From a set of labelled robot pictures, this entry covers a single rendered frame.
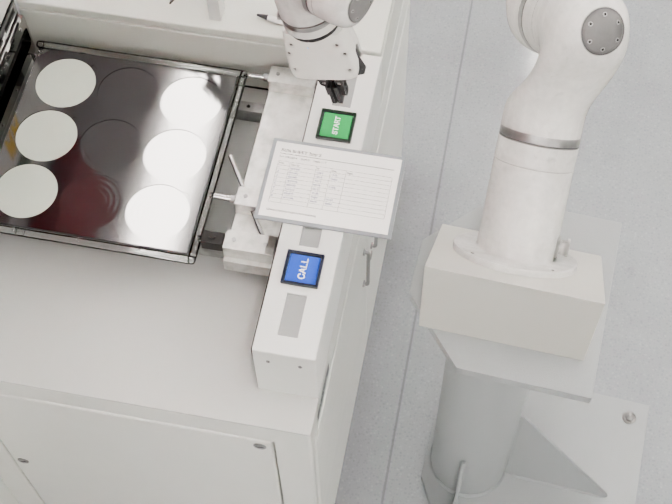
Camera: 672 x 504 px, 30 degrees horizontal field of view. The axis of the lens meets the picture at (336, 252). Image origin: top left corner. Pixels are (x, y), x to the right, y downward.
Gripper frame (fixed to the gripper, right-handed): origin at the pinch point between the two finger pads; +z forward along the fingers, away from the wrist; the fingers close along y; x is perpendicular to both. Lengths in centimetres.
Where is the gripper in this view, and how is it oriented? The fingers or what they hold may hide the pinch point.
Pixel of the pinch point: (336, 87)
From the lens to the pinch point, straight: 189.8
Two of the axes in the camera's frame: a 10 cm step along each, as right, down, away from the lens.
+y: 9.6, 0.6, -2.8
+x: 1.9, -8.6, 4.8
